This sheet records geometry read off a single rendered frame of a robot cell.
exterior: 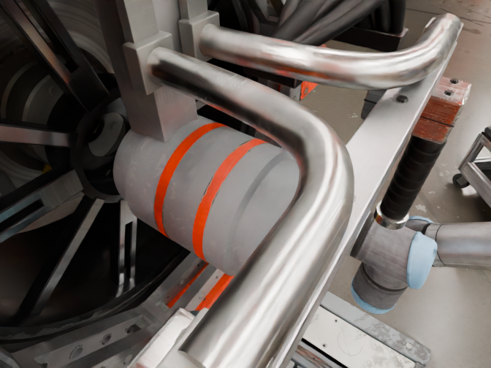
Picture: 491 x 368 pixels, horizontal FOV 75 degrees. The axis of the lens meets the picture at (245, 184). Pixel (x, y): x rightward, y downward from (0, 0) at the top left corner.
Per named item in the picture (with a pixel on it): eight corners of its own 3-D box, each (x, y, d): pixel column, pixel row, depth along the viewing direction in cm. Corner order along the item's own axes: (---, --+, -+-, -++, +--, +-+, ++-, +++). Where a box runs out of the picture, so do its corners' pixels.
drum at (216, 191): (196, 169, 49) (184, 82, 39) (326, 233, 40) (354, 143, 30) (123, 231, 41) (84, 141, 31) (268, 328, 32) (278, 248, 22)
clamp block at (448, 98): (372, 100, 40) (386, 58, 36) (451, 123, 36) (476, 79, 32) (358, 119, 37) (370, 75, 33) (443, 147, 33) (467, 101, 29)
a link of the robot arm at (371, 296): (405, 290, 70) (428, 260, 61) (378, 328, 65) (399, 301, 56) (367, 263, 75) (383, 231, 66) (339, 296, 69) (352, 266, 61)
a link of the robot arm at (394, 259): (413, 303, 56) (437, 274, 48) (344, 266, 61) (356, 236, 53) (426, 263, 61) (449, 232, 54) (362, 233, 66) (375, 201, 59)
